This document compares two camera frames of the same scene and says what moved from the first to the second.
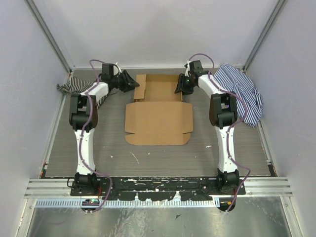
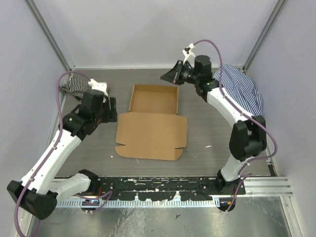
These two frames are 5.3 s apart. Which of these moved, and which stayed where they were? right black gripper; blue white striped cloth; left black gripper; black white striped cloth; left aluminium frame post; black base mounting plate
Moved: right black gripper; left black gripper
Stayed: left aluminium frame post; black white striped cloth; black base mounting plate; blue white striped cloth
